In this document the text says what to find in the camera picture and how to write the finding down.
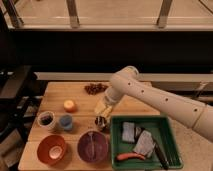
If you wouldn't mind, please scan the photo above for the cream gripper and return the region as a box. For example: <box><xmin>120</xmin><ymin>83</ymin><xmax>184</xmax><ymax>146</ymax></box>
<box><xmin>94</xmin><ymin>94</ymin><xmax>120</xmax><ymax>118</ymax></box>

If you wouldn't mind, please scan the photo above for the dark metal cup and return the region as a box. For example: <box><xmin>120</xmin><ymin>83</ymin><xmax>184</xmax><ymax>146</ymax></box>
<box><xmin>95</xmin><ymin>116</ymin><xmax>108</xmax><ymax>131</ymax></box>

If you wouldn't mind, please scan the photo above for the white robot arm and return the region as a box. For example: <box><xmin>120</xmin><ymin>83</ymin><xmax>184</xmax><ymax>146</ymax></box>
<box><xmin>94</xmin><ymin>66</ymin><xmax>213</xmax><ymax>142</ymax></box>

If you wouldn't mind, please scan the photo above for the green plastic tray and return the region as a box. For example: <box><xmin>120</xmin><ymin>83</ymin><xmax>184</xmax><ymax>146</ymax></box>
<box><xmin>110</xmin><ymin>115</ymin><xmax>183</xmax><ymax>171</ymax></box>

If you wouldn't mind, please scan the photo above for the bunch of dark grapes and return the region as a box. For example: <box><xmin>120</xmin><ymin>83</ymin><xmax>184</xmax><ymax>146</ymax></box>
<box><xmin>84</xmin><ymin>83</ymin><xmax>108</xmax><ymax>95</ymax></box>

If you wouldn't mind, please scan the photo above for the grey sponge left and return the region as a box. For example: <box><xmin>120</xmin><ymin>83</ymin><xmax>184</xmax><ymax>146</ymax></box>
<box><xmin>122</xmin><ymin>122</ymin><xmax>135</xmax><ymax>143</ymax></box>

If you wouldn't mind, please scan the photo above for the orange fruit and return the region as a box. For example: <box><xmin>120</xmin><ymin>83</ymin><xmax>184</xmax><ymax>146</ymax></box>
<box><xmin>63</xmin><ymin>100</ymin><xmax>77</xmax><ymax>112</ymax></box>

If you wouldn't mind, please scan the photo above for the blue cup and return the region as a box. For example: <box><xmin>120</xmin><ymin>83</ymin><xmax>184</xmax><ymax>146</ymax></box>
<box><xmin>59</xmin><ymin>115</ymin><xmax>73</xmax><ymax>131</ymax></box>

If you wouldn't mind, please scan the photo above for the wooden table board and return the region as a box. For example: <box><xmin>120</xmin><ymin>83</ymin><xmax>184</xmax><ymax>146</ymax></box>
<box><xmin>17</xmin><ymin>81</ymin><xmax>161</xmax><ymax>171</ymax></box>

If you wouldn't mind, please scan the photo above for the red carrot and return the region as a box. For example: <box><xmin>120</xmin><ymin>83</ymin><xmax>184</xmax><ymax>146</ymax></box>
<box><xmin>116</xmin><ymin>153</ymin><xmax>146</xmax><ymax>161</ymax></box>

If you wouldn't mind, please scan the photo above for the grey cloth right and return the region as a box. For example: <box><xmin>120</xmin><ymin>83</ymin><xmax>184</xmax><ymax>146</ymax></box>
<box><xmin>133</xmin><ymin>130</ymin><xmax>155</xmax><ymax>157</ymax></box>

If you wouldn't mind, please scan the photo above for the white cup dark inside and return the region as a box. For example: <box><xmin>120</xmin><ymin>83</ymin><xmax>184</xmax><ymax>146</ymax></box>
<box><xmin>37</xmin><ymin>111</ymin><xmax>56</xmax><ymax>131</ymax></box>

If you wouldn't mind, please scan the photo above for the orange bowl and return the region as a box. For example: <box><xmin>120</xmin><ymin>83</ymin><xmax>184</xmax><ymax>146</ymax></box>
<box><xmin>37</xmin><ymin>135</ymin><xmax>67</xmax><ymax>165</ymax></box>

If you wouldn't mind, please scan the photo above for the black knife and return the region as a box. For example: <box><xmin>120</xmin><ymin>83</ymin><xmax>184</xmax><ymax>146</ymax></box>
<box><xmin>153</xmin><ymin>139</ymin><xmax>169</xmax><ymax>170</ymax></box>

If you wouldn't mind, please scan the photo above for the dark side chair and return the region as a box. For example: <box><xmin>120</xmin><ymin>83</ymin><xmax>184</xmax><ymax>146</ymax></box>
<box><xmin>0</xmin><ymin>66</ymin><xmax>42</xmax><ymax>143</ymax></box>

